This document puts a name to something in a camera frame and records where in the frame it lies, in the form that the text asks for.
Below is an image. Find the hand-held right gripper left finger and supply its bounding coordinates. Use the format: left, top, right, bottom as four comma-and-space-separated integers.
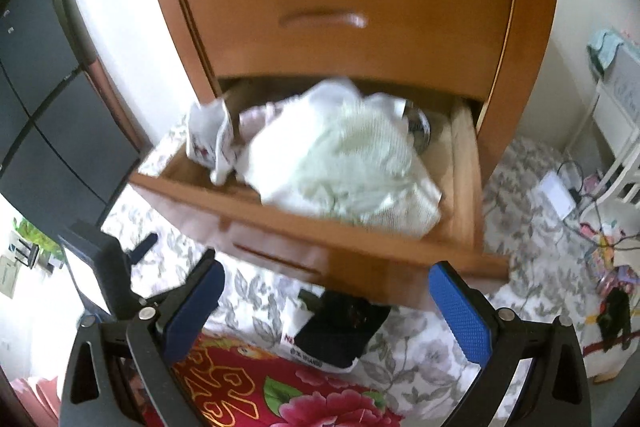
59, 248, 227, 427

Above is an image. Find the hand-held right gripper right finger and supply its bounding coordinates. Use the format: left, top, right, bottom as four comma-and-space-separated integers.
428, 261, 587, 427

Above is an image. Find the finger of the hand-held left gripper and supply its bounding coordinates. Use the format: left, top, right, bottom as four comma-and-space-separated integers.
127, 233, 157, 265

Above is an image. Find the black underwear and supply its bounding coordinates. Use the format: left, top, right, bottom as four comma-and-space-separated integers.
280, 288, 392, 370

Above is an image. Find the white cartoon print underwear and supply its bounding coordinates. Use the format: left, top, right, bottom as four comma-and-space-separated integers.
186, 99, 246, 185

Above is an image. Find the white garment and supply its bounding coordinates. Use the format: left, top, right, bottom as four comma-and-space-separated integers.
235, 79, 445, 239

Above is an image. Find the pink garment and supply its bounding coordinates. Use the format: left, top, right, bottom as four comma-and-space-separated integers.
239, 102, 281, 142

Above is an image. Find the pale green mesh garment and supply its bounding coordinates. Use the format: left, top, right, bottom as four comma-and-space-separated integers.
290, 104, 426, 220

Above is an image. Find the closed wooden drawer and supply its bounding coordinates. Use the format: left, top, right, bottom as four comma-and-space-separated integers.
180, 0, 518, 100

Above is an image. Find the red floral blanket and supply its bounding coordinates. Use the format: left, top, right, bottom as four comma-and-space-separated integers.
142, 332, 406, 427

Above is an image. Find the grey floral blanket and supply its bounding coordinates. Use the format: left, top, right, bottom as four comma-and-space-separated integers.
100, 117, 606, 423

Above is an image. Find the dark grey wardrobe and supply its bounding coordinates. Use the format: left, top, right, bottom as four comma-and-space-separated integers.
0, 0, 146, 243

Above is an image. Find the dark cloth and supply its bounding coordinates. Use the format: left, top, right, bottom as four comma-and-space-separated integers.
597, 288, 632, 342

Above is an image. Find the colourful clutter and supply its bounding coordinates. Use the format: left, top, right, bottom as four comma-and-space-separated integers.
580, 202, 640, 298

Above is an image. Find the round metal tin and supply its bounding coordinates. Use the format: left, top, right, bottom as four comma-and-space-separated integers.
402, 104, 433, 152

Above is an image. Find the white rack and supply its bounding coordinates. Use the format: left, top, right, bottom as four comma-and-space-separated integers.
565, 27, 640, 208

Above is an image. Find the wooden nightstand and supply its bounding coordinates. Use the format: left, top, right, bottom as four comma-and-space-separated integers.
139, 0, 573, 178

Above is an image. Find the black cable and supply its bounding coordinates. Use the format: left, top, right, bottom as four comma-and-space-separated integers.
557, 159, 601, 228

